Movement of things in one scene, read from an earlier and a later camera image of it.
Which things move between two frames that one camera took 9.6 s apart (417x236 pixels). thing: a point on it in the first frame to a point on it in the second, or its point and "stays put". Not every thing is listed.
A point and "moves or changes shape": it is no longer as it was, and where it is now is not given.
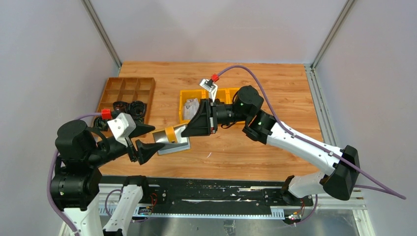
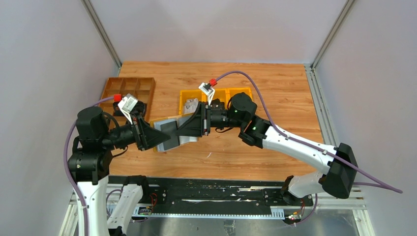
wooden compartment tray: x=128 y=89 stays put
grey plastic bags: x=191 y=107 stays put
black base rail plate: x=216 y=193 stays put
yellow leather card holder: x=172 y=138 moves or changes shape
